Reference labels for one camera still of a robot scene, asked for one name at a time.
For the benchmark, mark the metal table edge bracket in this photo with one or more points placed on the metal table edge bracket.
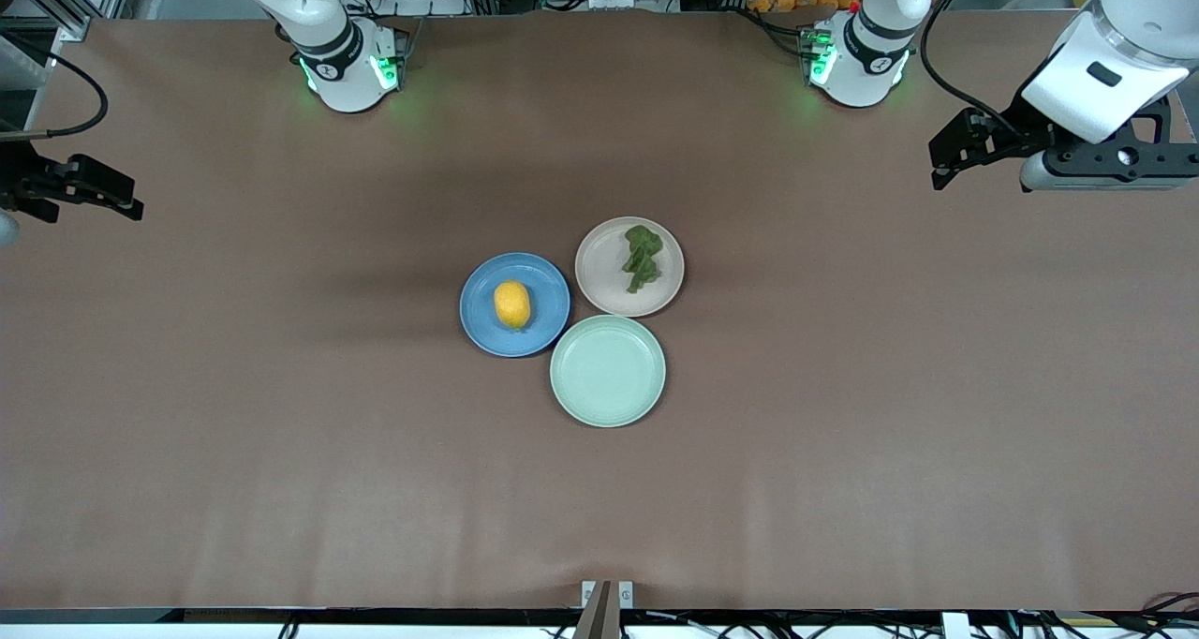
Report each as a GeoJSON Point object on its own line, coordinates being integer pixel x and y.
{"type": "Point", "coordinates": [607, 611]}

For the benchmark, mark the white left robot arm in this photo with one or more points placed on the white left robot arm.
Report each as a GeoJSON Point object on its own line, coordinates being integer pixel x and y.
{"type": "Point", "coordinates": [866, 58]}

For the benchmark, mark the pale green plate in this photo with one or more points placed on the pale green plate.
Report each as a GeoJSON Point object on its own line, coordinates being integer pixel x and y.
{"type": "Point", "coordinates": [607, 372]}

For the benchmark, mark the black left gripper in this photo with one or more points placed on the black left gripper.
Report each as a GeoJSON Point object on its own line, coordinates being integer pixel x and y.
{"type": "Point", "coordinates": [1013, 131]}

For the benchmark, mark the aluminium frame rail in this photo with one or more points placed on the aluminium frame rail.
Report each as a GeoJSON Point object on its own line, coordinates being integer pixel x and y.
{"type": "Point", "coordinates": [66, 7]}

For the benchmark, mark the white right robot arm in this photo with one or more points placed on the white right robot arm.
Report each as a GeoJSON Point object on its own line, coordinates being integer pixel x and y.
{"type": "Point", "coordinates": [342, 67]}

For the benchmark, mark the green lettuce leaf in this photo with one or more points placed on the green lettuce leaf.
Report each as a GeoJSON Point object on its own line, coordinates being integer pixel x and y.
{"type": "Point", "coordinates": [642, 250]}

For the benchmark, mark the yellow lemon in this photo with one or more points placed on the yellow lemon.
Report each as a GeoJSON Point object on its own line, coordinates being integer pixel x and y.
{"type": "Point", "coordinates": [512, 304]}

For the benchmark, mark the blue plate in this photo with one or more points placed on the blue plate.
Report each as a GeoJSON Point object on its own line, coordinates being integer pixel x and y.
{"type": "Point", "coordinates": [545, 292]}

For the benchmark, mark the beige plate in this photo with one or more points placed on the beige plate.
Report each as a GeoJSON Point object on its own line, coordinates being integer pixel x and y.
{"type": "Point", "coordinates": [604, 274]}

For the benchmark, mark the small white box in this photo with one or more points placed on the small white box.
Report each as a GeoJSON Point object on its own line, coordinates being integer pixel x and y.
{"type": "Point", "coordinates": [955, 626]}

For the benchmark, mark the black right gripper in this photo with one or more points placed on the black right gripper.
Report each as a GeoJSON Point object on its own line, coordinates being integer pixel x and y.
{"type": "Point", "coordinates": [21, 182]}

